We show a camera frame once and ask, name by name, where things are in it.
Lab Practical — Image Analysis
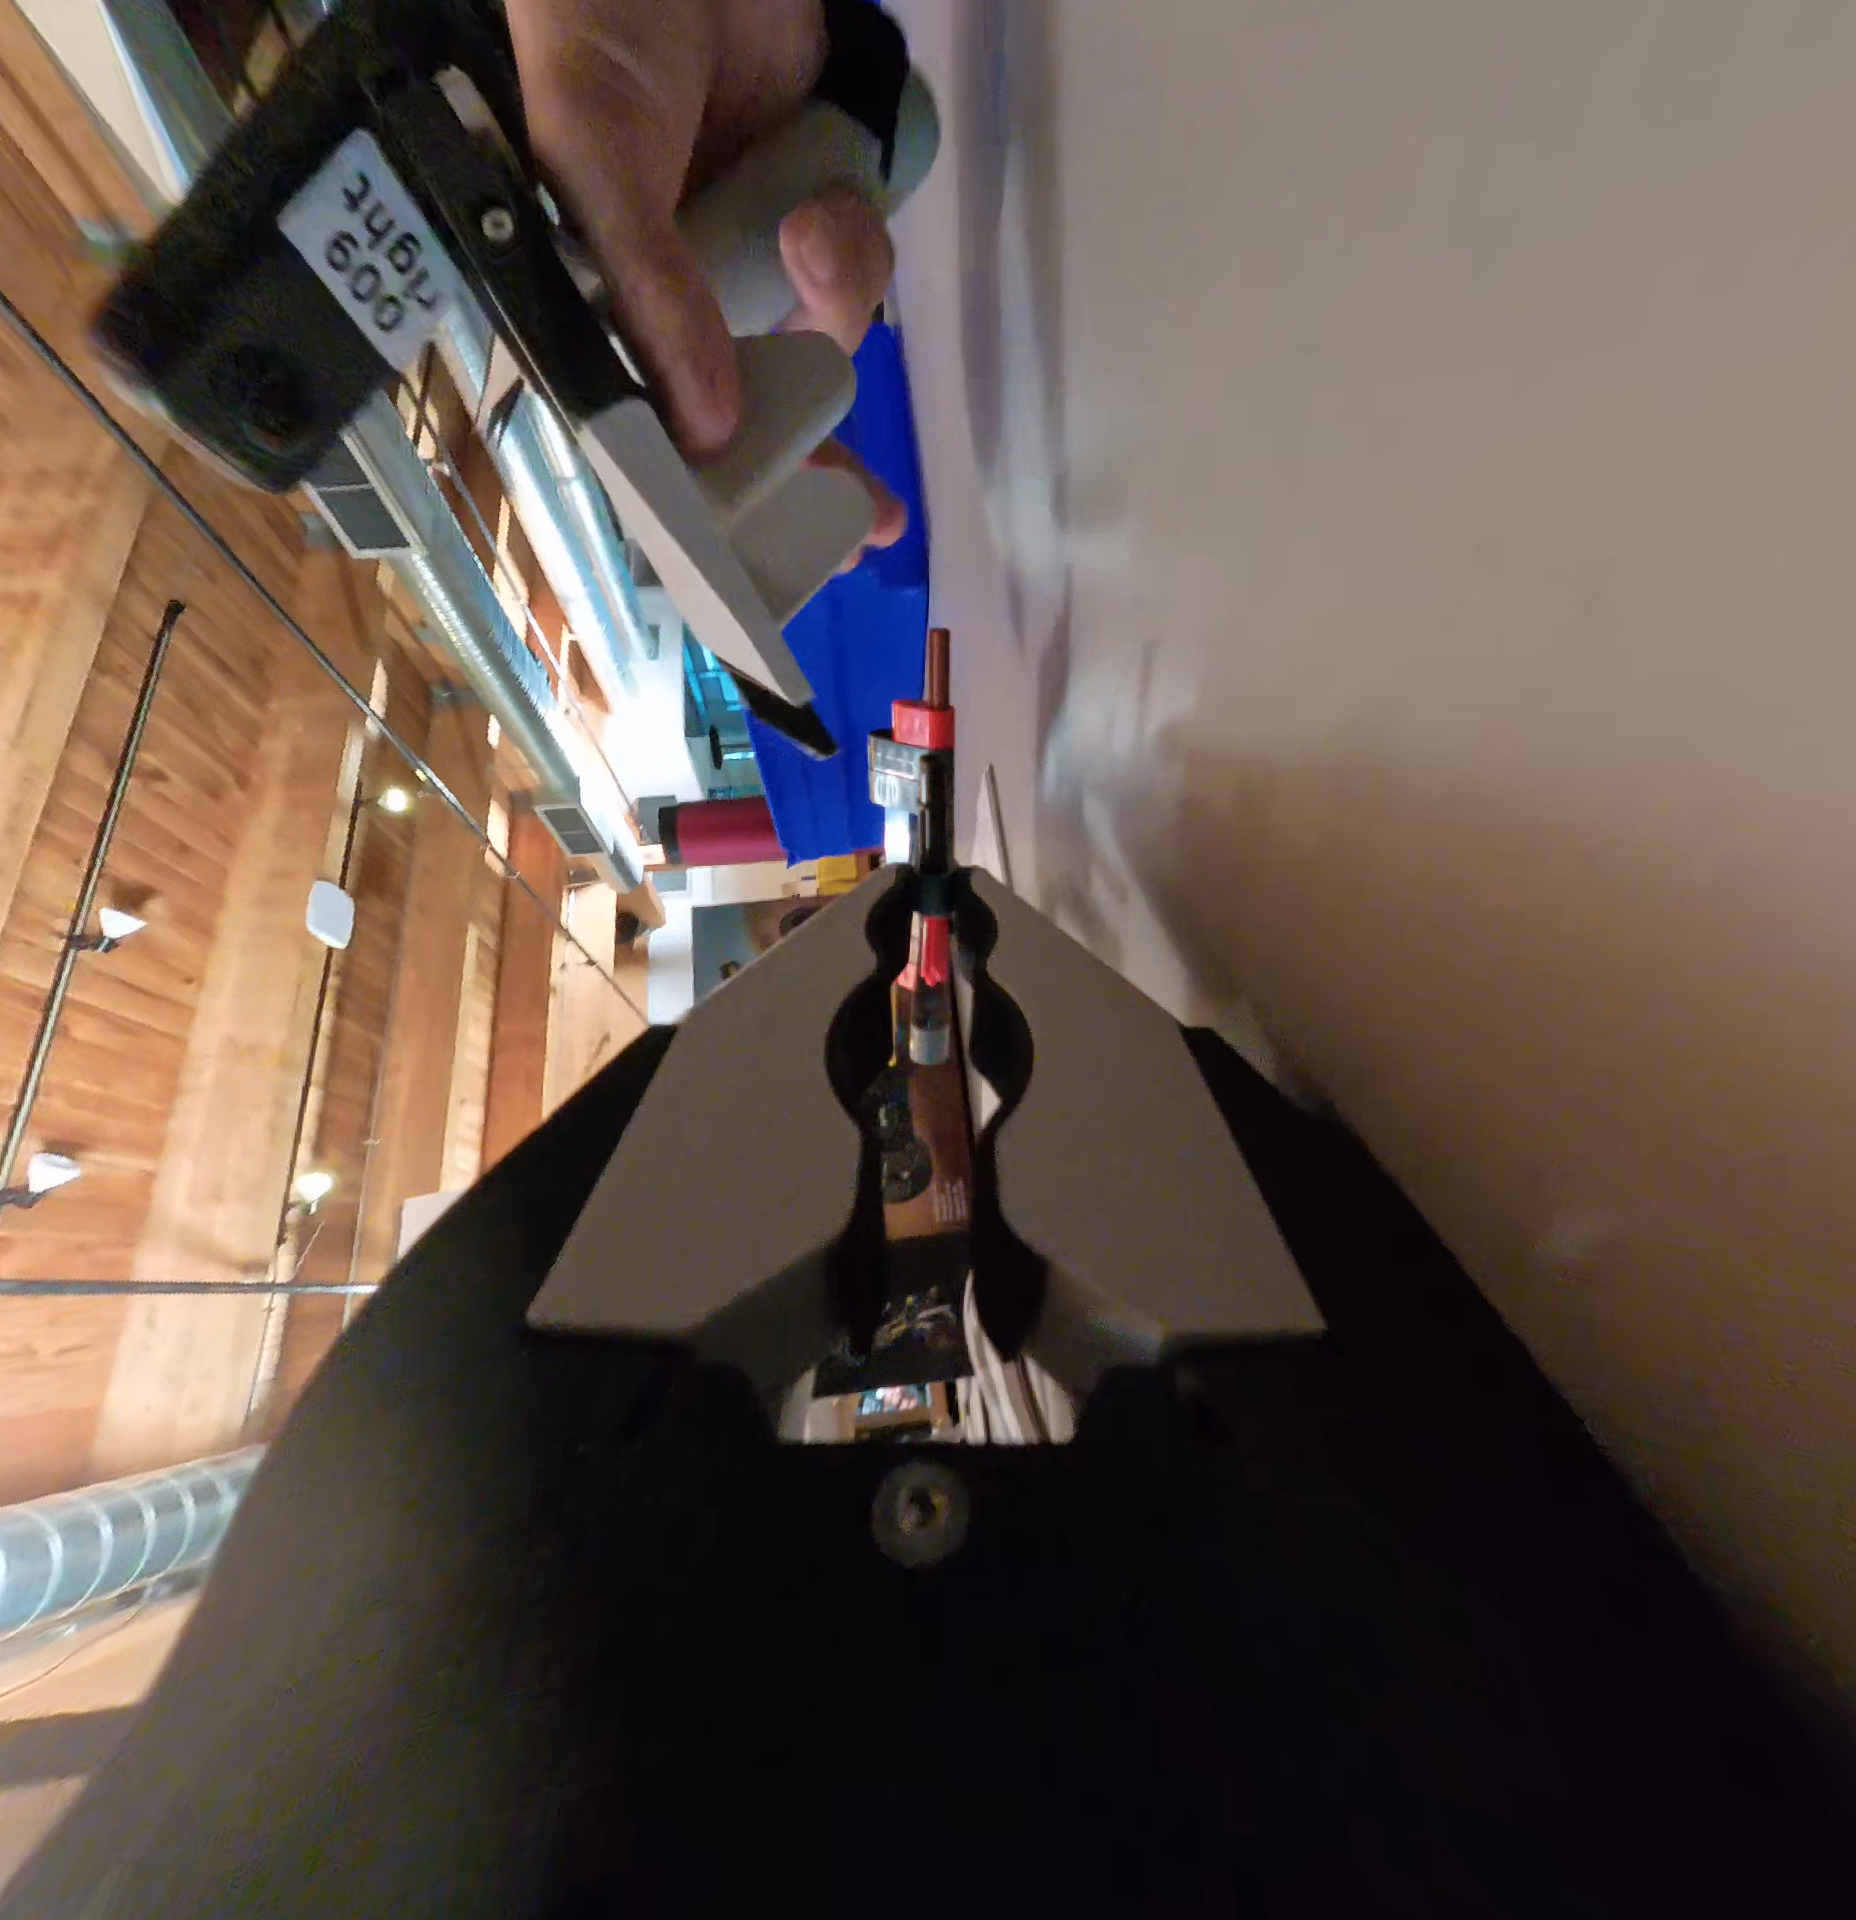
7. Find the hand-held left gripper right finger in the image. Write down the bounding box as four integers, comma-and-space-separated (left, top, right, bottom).
959, 866, 1327, 1437

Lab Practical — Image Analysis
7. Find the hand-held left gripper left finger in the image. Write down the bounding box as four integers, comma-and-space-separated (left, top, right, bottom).
523, 866, 913, 1437

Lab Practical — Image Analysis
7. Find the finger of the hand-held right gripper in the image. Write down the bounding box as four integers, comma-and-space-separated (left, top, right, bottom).
578, 329, 887, 759

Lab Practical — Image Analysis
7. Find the grey lego chassis assembly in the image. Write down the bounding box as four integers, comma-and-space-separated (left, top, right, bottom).
864, 630, 970, 1085

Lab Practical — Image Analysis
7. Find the lego set box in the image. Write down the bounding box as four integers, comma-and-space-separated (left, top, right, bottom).
810, 898, 979, 1400

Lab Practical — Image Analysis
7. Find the person's right hand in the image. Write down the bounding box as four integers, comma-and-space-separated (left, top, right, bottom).
505, 0, 910, 575

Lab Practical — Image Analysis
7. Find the tagged blue storage bin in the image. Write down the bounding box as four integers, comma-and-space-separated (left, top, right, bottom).
748, 323, 931, 866

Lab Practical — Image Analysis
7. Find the open instruction booklet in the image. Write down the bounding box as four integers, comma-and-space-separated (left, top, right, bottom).
959, 764, 1086, 1444

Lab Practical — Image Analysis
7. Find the maroon water bottle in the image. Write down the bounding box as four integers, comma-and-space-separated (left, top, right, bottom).
657, 800, 789, 871

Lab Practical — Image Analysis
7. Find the black lighting track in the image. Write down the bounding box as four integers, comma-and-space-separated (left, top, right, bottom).
0, 601, 189, 1227

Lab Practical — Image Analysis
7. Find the slim silver air duct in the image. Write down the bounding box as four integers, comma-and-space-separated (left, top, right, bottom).
476, 376, 662, 696

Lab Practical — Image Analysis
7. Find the large silver air duct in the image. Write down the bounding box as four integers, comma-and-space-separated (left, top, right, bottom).
298, 404, 646, 891

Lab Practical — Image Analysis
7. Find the ribbed silver air duct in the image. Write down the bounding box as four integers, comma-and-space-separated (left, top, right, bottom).
0, 1444, 265, 1655

